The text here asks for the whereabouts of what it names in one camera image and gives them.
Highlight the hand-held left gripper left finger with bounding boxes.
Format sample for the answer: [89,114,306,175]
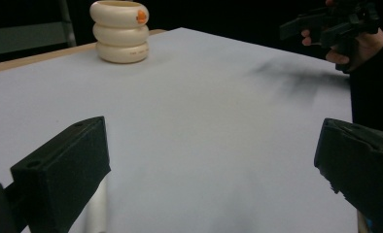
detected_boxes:
[10,116,112,233]

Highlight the grey-green panel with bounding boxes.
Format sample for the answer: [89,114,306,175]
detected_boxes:
[0,20,69,58]

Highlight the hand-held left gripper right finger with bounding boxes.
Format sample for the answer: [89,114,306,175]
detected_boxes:
[313,117,383,233]

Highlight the grey metal stand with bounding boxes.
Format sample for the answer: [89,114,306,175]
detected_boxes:
[56,0,78,49]

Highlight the white table cover sheet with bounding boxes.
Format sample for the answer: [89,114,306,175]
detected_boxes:
[0,27,359,233]

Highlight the cream ribbed ring-shaped container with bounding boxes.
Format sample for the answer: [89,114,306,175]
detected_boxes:
[88,0,151,65]

